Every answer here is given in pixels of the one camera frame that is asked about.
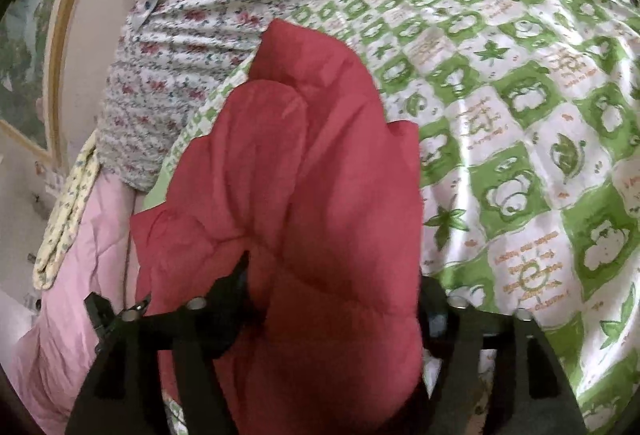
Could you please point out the red quilted jacket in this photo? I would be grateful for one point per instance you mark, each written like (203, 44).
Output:
(310, 190)

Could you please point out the pink quilt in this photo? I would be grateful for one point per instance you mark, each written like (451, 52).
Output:
(85, 290)

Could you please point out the wooden framed wall picture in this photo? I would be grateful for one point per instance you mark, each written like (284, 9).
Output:
(25, 40)

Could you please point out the yellow floral cloth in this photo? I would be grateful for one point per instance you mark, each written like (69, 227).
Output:
(65, 220)

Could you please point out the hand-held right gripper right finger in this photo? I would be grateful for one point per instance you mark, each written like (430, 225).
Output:
(435, 315)

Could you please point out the red floral quilt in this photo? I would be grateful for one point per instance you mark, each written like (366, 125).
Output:
(200, 40)

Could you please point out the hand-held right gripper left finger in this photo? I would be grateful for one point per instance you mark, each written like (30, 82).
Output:
(220, 315)

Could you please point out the green checked bed sheet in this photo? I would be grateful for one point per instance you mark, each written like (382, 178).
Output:
(500, 115)

